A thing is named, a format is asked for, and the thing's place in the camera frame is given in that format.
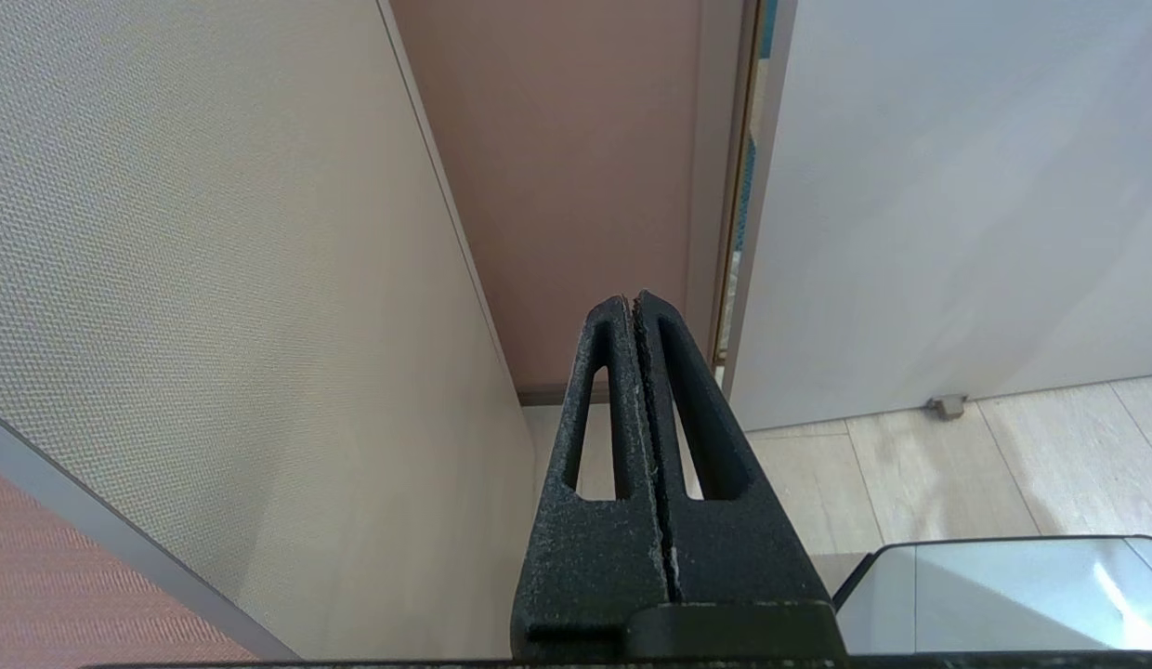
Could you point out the beige cabinet panel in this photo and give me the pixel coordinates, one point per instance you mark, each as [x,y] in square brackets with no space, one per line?
[214,279]

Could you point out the dark wall baseboard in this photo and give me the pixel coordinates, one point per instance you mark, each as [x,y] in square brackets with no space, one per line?
[543,394]

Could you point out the white room door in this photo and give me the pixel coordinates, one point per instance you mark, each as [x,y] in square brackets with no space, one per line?
[957,186]

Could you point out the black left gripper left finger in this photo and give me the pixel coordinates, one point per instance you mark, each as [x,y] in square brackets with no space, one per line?
[595,567]

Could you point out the metal floor door stopper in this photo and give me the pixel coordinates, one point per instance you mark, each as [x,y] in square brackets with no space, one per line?
[946,406]

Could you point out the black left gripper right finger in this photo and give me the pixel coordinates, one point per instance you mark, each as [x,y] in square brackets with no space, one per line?
[743,557]

